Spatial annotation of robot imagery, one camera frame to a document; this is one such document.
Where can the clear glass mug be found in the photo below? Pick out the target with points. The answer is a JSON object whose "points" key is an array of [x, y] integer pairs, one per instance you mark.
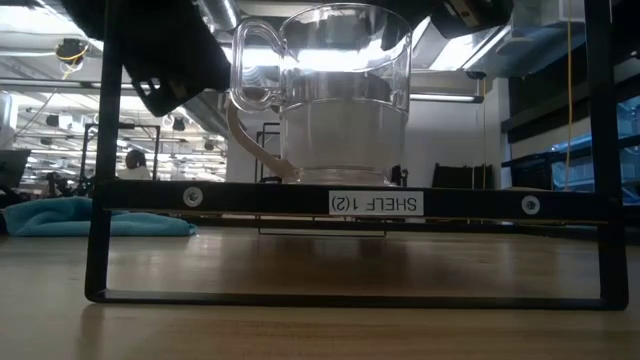
{"points": [[350, 125]]}

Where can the black cabinet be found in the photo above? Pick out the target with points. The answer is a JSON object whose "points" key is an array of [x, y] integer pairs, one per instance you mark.
{"points": [[460, 176]]}

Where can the black aluminium table frame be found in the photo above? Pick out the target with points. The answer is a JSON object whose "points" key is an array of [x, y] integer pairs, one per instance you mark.
{"points": [[450, 225]]}

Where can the blue cloth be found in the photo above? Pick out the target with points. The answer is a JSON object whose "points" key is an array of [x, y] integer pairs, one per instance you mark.
{"points": [[75, 217]]}

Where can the black metal rack frame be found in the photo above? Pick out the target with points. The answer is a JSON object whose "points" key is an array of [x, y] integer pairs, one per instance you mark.
{"points": [[120, 126]]}

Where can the dark desk monitor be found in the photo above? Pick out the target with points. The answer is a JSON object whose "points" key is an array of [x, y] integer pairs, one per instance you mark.
{"points": [[12, 167]]}

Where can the person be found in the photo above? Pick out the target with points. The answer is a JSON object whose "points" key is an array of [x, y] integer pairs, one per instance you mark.
{"points": [[134, 167]]}

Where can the ceiling strip light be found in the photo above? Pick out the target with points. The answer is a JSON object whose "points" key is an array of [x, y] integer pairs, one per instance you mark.
{"points": [[445, 98]]}

